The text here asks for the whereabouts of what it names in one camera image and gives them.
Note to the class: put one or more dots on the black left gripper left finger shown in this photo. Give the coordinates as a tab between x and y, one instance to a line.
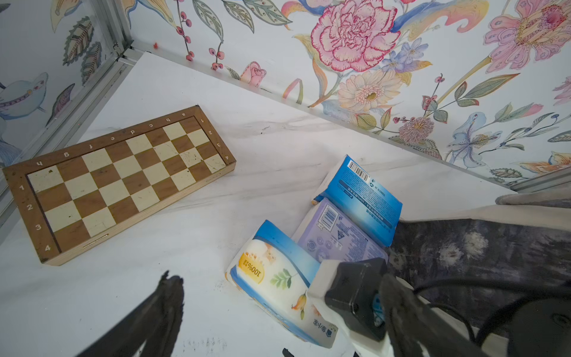
151	329

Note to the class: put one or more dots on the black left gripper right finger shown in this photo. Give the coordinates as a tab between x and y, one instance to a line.
413	327

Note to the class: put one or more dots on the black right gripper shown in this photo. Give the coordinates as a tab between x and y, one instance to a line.
539	327

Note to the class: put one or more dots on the beige canvas tote bag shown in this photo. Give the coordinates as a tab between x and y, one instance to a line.
523	238

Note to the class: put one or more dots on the purple tissue pack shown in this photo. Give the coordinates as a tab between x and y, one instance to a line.
326	233

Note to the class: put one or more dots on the blue white tissue pack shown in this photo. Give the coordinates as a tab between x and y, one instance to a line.
276	274

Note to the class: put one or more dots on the wooden chessboard box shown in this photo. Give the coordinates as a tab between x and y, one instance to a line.
76	198

